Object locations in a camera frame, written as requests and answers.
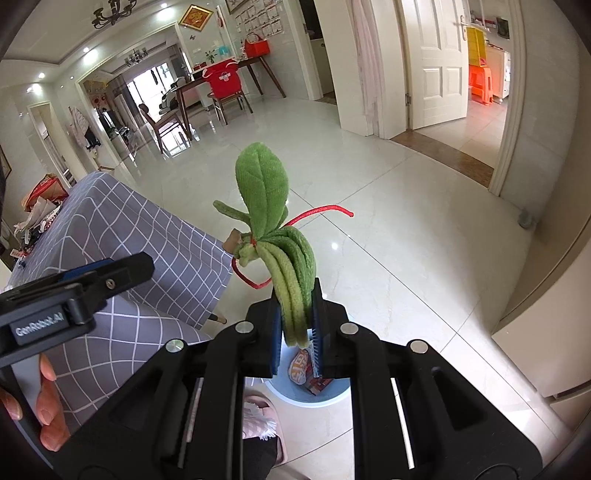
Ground orange plastic stool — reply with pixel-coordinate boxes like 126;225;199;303
468;65;493;107

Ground red gift bag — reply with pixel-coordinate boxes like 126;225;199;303
243;32;270;59

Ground green plush plant toy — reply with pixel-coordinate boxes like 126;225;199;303
213;142;355;349

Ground red paper bag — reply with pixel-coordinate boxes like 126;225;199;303
22;174;70;205

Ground white cabinet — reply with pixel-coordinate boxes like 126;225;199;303
491;256;591;400

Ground yellow plastic crate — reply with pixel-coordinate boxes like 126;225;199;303
465;27;488;66

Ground red small box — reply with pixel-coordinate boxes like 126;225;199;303
307;376;335;397

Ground orange snack packet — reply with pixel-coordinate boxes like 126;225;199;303
288;348;315;386

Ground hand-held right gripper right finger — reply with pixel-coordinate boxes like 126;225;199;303
310;277;542;480

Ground grey checked tablecloth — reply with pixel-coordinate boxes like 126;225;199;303
9;171;232;439

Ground white door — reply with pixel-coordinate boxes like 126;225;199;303
399;0;472;133

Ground red gold framed picture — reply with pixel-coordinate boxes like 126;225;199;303
179;4;214;32

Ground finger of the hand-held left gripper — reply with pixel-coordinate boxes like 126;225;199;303
55;251;155;326

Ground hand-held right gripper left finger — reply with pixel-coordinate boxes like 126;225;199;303
55;294;283;480

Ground wooden chair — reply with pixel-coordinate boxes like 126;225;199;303
137;103;193;155

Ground person's left hand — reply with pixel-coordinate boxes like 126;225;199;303
0;353;71;452

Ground chair with red cover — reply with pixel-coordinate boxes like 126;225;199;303
202;62;254;125

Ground pink slipper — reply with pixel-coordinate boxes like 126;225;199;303
242;390;289;464

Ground white crumpled paper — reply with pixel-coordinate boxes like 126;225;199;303
13;198;62;245

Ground wall paper sheets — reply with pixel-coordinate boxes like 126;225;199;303
233;8;283;38

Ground coat rack with clothes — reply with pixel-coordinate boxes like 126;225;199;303
68;106;101;151

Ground wooden dining table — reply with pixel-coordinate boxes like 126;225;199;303
174;57;287;134

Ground person's leg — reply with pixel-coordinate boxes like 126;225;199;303
242;436;282;480

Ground white trash bin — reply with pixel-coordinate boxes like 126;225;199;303
267;318;352;408

